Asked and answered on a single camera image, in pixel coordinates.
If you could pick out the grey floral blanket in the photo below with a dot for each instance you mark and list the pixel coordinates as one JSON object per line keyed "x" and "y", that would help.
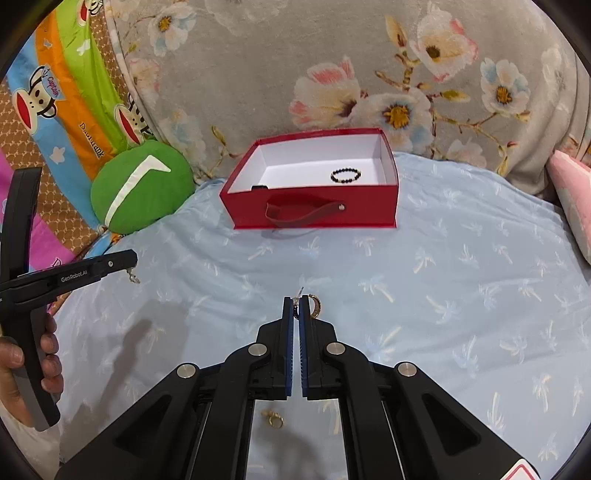
{"x": 286, "y": 41}

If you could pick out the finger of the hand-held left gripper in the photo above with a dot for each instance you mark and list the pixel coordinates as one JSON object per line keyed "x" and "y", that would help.
{"x": 113, "y": 264}

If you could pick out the light blue palm-print bedsheet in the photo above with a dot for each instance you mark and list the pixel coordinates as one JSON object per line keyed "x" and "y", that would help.
{"x": 438, "y": 295}

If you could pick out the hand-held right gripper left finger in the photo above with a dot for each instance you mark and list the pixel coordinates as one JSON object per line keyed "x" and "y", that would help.
{"x": 290, "y": 337}

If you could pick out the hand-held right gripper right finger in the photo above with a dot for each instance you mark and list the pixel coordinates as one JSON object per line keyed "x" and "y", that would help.
{"x": 303, "y": 337}

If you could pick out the red box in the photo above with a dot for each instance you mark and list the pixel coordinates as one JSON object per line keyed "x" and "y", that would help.
{"x": 369, "y": 207}

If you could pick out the green round cushion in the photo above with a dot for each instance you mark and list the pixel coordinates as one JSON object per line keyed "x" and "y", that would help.
{"x": 138, "y": 184}

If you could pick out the pink cartoon cushion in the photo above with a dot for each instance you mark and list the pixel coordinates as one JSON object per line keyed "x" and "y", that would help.
{"x": 575, "y": 198}

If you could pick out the person's left hand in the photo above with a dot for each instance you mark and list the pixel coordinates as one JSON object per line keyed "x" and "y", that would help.
{"x": 51, "y": 344}

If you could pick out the colourful cartoon printed blanket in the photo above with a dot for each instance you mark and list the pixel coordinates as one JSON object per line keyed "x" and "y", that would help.
{"x": 69, "y": 101}

